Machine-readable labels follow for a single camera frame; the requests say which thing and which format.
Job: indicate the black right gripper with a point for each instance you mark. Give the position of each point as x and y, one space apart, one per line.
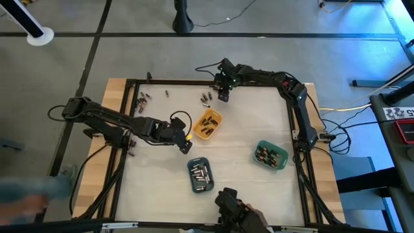
228 76

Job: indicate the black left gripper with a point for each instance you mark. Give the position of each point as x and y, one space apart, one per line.
178 132

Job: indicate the yellow plastic bin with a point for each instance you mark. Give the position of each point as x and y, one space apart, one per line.
199 131

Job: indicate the dark teal plastic bin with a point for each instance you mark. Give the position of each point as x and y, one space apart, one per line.
208 190

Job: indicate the mint green plastic bin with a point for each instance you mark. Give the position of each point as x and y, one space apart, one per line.
282 161

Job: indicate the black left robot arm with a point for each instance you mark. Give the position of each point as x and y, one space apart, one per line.
106 118

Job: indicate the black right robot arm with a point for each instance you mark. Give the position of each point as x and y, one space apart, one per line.
300 106

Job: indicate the black floor stand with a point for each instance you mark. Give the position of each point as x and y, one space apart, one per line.
182 22

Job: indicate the black table clamp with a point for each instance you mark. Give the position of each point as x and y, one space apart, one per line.
326 137
93 132

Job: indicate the black floor bar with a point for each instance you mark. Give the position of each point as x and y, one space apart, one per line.
368 83

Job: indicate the black desk crossbar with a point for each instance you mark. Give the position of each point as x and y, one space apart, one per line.
365 182

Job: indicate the person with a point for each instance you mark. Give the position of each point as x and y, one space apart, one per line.
26 194

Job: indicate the white printed label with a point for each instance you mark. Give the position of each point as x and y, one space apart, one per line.
398 113

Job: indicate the black tube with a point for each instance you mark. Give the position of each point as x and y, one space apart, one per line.
399 96

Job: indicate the grey floor object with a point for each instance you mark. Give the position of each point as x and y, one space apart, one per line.
11 145

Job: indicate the grey desk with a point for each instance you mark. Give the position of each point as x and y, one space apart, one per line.
401 168

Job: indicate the black pole with white base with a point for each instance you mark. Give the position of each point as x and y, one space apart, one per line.
19 16

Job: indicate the black aluminium table frame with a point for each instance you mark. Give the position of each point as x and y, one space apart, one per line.
210 83

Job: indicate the black handheld camera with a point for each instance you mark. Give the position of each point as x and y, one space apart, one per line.
229 204

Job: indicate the black frame clamp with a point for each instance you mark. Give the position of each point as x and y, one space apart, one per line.
149 77

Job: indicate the silver frame bracket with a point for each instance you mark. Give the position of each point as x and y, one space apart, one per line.
295 135

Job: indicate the small black camera box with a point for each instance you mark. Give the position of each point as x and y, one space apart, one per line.
209 227

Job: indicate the silver frame plate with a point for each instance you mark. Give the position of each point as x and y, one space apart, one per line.
119 225
299 229

